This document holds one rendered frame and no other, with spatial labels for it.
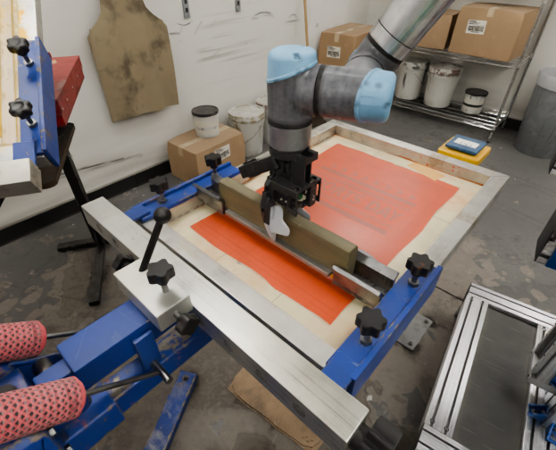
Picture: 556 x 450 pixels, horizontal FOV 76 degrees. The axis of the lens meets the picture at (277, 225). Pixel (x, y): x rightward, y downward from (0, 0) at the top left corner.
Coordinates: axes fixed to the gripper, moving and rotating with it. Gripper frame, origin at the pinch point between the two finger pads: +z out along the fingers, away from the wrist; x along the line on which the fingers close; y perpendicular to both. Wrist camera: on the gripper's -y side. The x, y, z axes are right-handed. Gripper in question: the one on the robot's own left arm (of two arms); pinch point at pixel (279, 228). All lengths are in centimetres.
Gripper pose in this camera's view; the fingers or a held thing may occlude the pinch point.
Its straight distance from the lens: 75.5
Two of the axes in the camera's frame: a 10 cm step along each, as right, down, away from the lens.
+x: 6.8, -4.6, 5.8
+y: 7.3, 4.2, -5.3
